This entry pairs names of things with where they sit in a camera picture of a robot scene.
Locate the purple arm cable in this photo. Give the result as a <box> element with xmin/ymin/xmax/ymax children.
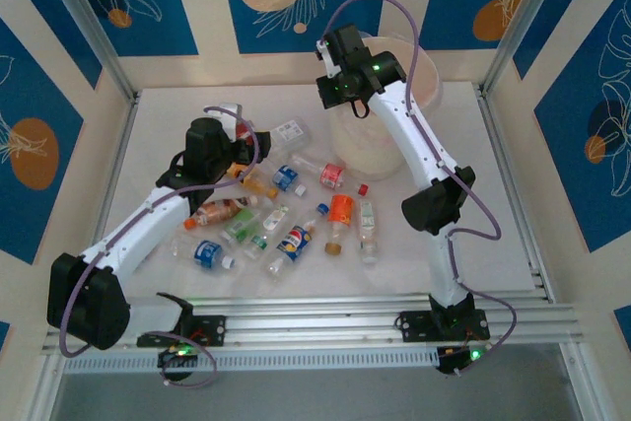
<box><xmin>57</xmin><ymin>105</ymin><xmax>261</xmax><ymax>389</ymax></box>
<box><xmin>324</xmin><ymin>0</ymin><xmax>518</xmax><ymax>377</ymax></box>

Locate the aluminium side rail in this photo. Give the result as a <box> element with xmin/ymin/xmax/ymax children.
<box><xmin>475</xmin><ymin>88</ymin><xmax>556</xmax><ymax>302</ymax></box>
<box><xmin>91</xmin><ymin>95</ymin><xmax>140</xmax><ymax>249</ymax></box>

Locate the clear square bottle white label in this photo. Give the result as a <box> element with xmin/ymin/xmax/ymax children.
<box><xmin>268</xmin><ymin>117</ymin><xmax>315</xmax><ymax>154</ymax></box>

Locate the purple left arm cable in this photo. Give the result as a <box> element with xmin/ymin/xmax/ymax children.
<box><xmin>57</xmin><ymin>105</ymin><xmax>261</xmax><ymax>389</ymax></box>

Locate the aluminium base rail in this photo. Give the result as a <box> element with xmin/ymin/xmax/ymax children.
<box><xmin>41</xmin><ymin>292</ymin><xmax>588</xmax><ymax>354</ymax></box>

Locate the aluminium frame post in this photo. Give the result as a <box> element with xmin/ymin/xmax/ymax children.
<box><xmin>480</xmin><ymin>0</ymin><xmax>563</xmax><ymax>97</ymax></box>
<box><xmin>36</xmin><ymin>0</ymin><xmax>139</xmax><ymax>105</ymax></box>

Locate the brown tea bottle orange cap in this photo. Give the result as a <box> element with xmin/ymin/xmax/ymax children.
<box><xmin>183</xmin><ymin>195</ymin><xmax>260</xmax><ymax>233</ymax></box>

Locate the Pepsi bottle blue cap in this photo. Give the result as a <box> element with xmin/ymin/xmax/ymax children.
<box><xmin>265</xmin><ymin>202</ymin><xmax>330</xmax><ymax>282</ymax></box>

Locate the white bin with plastic liner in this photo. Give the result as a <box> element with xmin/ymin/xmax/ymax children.
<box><xmin>328</xmin><ymin>34</ymin><xmax>443</xmax><ymax>180</ymax></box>

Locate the orange label bottle brown cap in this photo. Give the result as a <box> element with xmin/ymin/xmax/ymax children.
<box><xmin>323</xmin><ymin>192</ymin><xmax>357</xmax><ymax>257</ymax></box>

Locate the clear bottle red label red cap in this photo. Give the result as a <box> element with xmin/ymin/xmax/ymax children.
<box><xmin>288</xmin><ymin>153</ymin><xmax>371</xmax><ymax>196</ymax></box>

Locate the orange juice bottle orange cap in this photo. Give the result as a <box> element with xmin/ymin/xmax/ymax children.
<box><xmin>229</xmin><ymin>164</ymin><xmax>280</xmax><ymax>201</ymax></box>

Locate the aluminium frame leg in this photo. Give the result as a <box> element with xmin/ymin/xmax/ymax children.
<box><xmin>559</xmin><ymin>341</ymin><xmax>605</xmax><ymax>421</ymax></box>
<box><xmin>27</xmin><ymin>354</ymin><xmax>68</xmax><ymax>421</ymax></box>

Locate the wide blue label water bottle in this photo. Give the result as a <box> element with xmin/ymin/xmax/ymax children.
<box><xmin>170</xmin><ymin>236</ymin><xmax>241</xmax><ymax>272</ymax></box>

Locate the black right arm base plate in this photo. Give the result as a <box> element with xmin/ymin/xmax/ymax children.
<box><xmin>396</xmin><ymin>310</ymin><xmax>492</xmax><ymax>343</ymax></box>

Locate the white slotted cable duct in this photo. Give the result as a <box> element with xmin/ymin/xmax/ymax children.
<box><xmin>62</xmin><ymin>346</ymin><xmax>441</xmax><ymax>374</ymax></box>

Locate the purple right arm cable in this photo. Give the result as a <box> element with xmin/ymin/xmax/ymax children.
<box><xmin>324</xmin><ymin>0</ymin><xmax>518</xmax><ymax>377</ymax></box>

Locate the small blue label bottle white cap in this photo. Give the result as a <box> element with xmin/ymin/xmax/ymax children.
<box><xmin>271</xmin><ymin>164</ymin><xmax>310</xmax><ymax>196</ymax></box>

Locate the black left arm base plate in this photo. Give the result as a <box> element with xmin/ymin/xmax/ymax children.
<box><xmin>136</xmin><ymin>315</ymin><xmax>228</xmax><ymax>348</ymax></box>

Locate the clear bottle green cap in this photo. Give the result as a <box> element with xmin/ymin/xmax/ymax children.
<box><xmin>244</xmin><ymin>203</ymin><xmax>292</xmax><ymax>260</ymax></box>

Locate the clear bottle white green label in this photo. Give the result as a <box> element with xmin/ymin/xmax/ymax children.
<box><xmin>357</xmin><ymin>198</ymin><xmax>381</xmax><ymax>264</ymax></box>

